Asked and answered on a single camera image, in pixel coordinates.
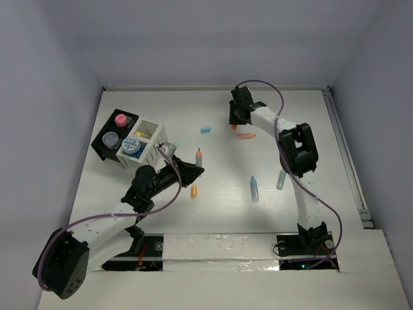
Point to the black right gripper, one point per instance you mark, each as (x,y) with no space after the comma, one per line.
(233,119)

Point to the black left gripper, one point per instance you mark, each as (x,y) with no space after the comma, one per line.
(189,172)

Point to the orange tip clear highlighter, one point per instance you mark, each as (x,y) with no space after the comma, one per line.
(199,158)

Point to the blue slime jar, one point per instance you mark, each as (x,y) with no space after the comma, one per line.
(132,146)

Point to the clear jar of clips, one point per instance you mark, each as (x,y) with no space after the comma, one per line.
(110,139)

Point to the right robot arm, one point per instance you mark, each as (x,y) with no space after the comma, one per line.
(298,157)

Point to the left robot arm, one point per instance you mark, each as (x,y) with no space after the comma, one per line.
(63,263)

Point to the amber highlighter cap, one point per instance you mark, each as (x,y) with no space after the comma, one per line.
(194,192)

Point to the blue highlighter cap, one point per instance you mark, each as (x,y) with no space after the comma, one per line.
(205,130)

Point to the white slotted organizer box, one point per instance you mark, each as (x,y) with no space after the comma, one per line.
(155,134)

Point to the blue highlighter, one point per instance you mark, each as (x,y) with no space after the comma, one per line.
(254,189)

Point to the green highlighter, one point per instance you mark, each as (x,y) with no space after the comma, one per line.
(281,180)

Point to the black organizer box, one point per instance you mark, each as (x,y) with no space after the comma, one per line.
(110,125)

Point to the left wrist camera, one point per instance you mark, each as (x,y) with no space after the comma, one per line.
(168,149)

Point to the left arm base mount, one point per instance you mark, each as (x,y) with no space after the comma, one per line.
(145,253)

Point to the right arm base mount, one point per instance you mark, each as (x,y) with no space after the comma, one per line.
(306,249)

